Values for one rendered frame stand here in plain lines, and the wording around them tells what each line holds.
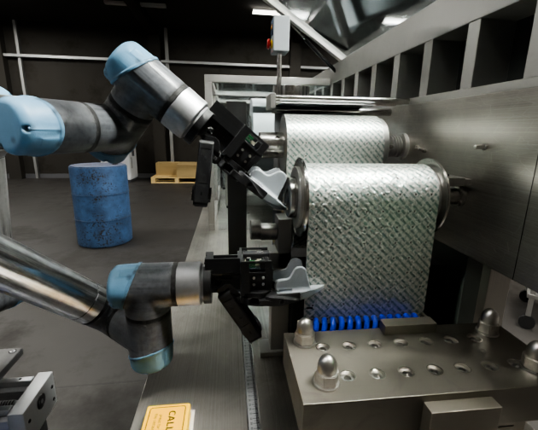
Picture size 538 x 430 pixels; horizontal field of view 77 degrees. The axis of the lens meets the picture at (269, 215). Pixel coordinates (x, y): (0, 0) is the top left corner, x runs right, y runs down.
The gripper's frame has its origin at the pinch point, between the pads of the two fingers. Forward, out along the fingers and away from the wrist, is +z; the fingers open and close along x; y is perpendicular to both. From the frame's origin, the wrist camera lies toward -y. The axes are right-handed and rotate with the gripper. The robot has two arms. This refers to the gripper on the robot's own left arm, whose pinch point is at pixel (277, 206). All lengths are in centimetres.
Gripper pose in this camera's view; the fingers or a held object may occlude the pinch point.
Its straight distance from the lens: 62.1
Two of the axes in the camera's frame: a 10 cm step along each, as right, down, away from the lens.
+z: 7.5, 6.1, 2.5
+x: -1.2, -2.4, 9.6
